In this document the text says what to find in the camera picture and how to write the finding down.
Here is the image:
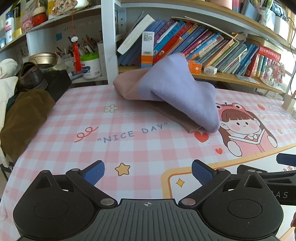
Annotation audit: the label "white bottle with blue label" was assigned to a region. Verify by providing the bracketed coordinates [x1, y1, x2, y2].
[5, 11, 15, 44]

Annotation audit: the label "white tub with green lid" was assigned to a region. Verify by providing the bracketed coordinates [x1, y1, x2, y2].
[80, 52, 102, 80]

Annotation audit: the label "bunch of pens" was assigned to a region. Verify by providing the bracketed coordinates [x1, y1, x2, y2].
[55, 34, 99, 57]

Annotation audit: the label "row of colourful books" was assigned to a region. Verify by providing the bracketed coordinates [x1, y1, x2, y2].
[117, 19, 285, 78]

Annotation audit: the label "pink checkered printed tablecloth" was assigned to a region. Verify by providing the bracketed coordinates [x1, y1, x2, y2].
[0, 83, 296, 241]

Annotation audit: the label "pink dotted cylinder box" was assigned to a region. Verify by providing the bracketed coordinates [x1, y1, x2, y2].
[215, 0, 233, 10]

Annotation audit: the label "red tassel ornament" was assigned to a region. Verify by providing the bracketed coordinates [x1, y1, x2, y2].
[71, 36, 82, 73]

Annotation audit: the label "thick white paperback book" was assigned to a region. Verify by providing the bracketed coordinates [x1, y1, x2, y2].
[117, 14, 156, 55]

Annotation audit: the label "brown corduroy cloth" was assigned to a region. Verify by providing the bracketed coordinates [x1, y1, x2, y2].
[0, 89, 56, 163]

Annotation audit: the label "brown leather shoe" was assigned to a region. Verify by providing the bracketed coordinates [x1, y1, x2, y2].
[17, 61, 48, 92]

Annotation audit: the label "white charger plug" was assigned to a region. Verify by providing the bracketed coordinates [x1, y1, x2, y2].
[203, 65, 218, 76]

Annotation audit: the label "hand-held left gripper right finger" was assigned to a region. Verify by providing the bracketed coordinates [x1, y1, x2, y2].
[179, 159, 270, 208]

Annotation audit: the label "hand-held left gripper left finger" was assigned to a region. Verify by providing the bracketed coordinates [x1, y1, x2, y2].
[25, 160, 117, 208]

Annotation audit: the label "cream white cloth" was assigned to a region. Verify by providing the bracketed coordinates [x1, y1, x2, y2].
[0, 58, 19, 167]

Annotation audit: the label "white box with orange base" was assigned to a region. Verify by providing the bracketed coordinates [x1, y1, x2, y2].
[141, 31, 155, 68]

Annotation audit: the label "colourful toy figures set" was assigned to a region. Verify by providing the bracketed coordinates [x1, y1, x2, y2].
[260, 61, 286, 91]

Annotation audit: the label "wooden desk holder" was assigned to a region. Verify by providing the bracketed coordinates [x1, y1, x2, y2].
[282, 91, 296, 110]

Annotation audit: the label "blue plastic packet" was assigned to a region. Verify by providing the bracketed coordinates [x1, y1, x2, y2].
[235, 74, 260, 84]

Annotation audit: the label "small orange carton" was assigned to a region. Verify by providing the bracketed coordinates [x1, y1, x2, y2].
[186, 59, 203, 75]

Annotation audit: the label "red and white jar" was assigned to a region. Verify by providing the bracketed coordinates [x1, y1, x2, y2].
[32, 6, 48, 26]

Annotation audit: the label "white storage shelf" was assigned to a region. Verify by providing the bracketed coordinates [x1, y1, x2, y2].
[0, 5, 109, 85]

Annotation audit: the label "purple and pink sweater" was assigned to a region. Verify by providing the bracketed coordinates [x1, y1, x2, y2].
[113, 53, 220, 133]

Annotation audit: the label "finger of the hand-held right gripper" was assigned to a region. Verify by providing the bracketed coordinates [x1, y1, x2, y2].
[237, 164, 296, 189]
[276, 153, 296, 165]

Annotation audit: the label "gold metal bowl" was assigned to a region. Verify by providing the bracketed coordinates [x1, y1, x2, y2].
[28, 53, 58, 66]

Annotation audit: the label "black box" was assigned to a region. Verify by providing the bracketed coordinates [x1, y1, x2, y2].
[43, 70, 72, 102]

